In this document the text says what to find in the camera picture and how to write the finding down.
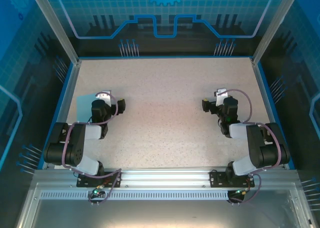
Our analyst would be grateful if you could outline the grey sheet metal panel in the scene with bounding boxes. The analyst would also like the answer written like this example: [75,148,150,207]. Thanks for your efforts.
[14,182,320,228]

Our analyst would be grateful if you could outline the connector board with green light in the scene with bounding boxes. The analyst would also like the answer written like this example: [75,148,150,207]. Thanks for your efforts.
[232,187,252,198]
[90,184,106,198]

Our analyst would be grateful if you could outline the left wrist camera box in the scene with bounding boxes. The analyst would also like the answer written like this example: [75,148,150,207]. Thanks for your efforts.
[95,89,113,107]

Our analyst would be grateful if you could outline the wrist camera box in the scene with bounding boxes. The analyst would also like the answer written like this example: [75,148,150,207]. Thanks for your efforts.
[214,88,229,106]
[95,89,113,107]

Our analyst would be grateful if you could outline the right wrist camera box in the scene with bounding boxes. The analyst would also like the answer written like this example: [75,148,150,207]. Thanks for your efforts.
[214,88,229,106]

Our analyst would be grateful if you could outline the aluminium table side rail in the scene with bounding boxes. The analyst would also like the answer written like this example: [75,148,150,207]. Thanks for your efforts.
[251,60,287,169]
[48,60,82,170]

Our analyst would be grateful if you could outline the blue table border frame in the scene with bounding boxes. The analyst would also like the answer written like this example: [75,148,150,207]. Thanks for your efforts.
[37,55,296,171]

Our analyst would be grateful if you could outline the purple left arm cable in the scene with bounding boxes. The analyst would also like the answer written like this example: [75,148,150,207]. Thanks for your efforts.
[61,90,123,208]

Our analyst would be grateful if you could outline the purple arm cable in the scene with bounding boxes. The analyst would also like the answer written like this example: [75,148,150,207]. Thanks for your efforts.
[217,88,282,205]
[61,90,123,208]

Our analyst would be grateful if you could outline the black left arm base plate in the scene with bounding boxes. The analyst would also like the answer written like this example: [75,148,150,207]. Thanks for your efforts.
[76,171,123,188]

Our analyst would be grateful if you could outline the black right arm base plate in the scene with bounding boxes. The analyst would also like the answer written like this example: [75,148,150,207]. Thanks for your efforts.
[209,170,256,188]

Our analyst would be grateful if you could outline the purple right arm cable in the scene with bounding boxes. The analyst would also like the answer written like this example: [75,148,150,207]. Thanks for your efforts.
[217,88,282,205]

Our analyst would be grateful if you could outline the aluminium mounting rail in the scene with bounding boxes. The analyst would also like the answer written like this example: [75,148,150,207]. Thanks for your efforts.
[33,167,301,189]

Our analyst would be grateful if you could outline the aluminium frame post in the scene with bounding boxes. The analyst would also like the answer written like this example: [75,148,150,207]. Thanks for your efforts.
[251,0,297,66]
[27,0,82,66]

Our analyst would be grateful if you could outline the slotted metal cable duct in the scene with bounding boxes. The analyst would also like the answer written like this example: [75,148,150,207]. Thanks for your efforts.
[39,190,297,201]

